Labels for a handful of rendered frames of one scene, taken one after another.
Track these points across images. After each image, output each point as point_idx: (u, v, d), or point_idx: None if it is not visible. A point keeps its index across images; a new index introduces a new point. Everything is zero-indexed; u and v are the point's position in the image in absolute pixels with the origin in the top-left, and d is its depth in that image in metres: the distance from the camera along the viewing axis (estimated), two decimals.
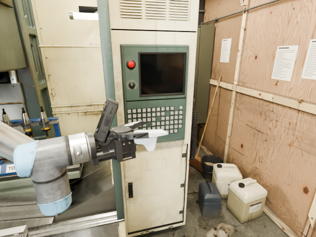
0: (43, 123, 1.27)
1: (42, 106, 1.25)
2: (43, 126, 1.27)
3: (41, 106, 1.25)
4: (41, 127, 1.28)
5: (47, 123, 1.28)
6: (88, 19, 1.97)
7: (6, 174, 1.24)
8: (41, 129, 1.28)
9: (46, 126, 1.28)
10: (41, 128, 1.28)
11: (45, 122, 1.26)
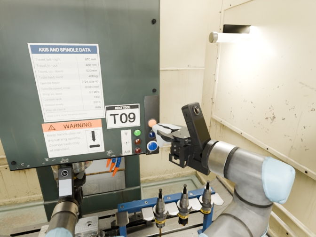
0: (209, 205, 0.85)
1: (209, 181, 0.83)
2: (207, 209, 0.85)
3: (207, 180, 0.83)
4: (202, 209, 0.86)
5: (211, 203, 0.86)
6: (190, 36, 1.55)
7: None
8: (201, 211, 0.86)
9: (210, 208, 0.86)
10: (203, 210, 0.86)
11: (211, 202, 0.85)
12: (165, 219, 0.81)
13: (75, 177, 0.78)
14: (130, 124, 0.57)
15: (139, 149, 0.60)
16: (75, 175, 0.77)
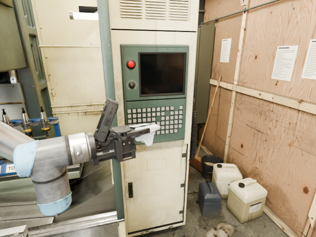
0: (43, 123, 1.27)
1: (42, 106, 1.25)
2: (43, 126, 1.27)
3: (41, 106, 1.25)
4: (41, 127, 1.28)
5: (47, 123, 1.28)
6: (88, 19, 1.97)
7: (6, 174, 1.24)
8: (41, 129, 1.29)
9: (46, 126, 1.28)
10: (41, 128, 1.28)
11: (45, 122, 1.27)
12: None
13: None
14: None
15: None
16: None
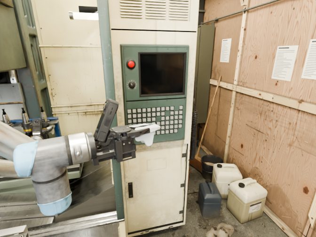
0: (43, 123, 1.27)
1: (42, 106, 1.25)
2: (43, 126, 1.27)
3: (41, 106, 1.25)
4: (41, 127, 1.28)
5: (47, 123, 1.28)
6: (88, 19, 1.97)
7: None
8: None
9: (46, 126, 1.28)
10: (41, 128, 1.28)
11: (45, 122, 1.27)
12: None
13: None
14: None
15: None
16: None
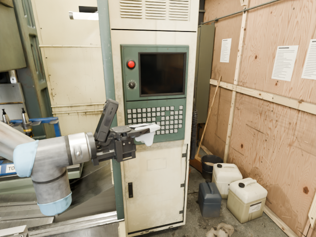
0: None
1: None
2: None
3: None
4: None
5: None
6: (88, 19, 1.97)
7: (6, 174, 1.24)
8: None
9: None
10: None
11: None
12: None
13: None
14: None
15: None
16: None
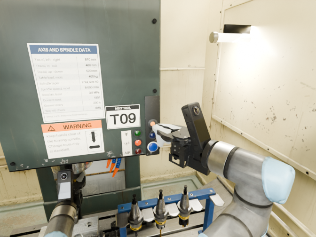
0: None
1: None
2: (72, 176, 0.77)
3: None
4: None
5: None
6: (190, 36, 1.54)
7: None
8: None
9: (77, 177, 0.78)
10: None
11: None
12: (165, 220, 0.81)
13: (137, 228, 0.77)
14: (130, 124, 0.57)
15: (139, 150, 0.60)
16: (137, 226, 0.77)
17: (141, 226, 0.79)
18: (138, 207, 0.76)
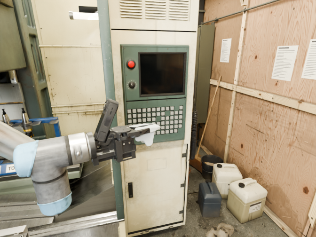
0: None
1: None
2: None
3: None
4: None
5: None
6: (88, 19, 1.97)
7: (6, 174, 1.24)
8: None
9: None
10: None
11: None
12: None
13: None
14: None
15: None
16: None
17: None
18: None
